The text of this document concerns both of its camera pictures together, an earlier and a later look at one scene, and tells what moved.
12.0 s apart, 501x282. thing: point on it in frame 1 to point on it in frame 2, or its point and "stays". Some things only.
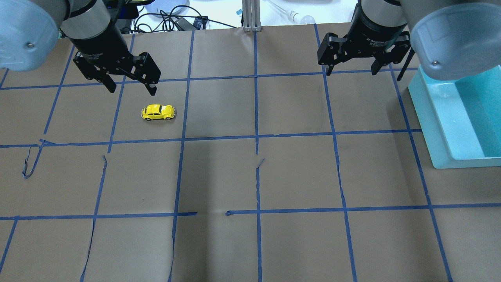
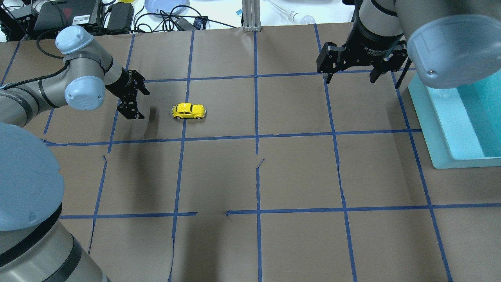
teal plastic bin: (460, 120) stays
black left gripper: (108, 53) to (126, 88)
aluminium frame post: (251, 15) stays
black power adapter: (200, 23) stays
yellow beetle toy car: (157, 111) to (186, 110)
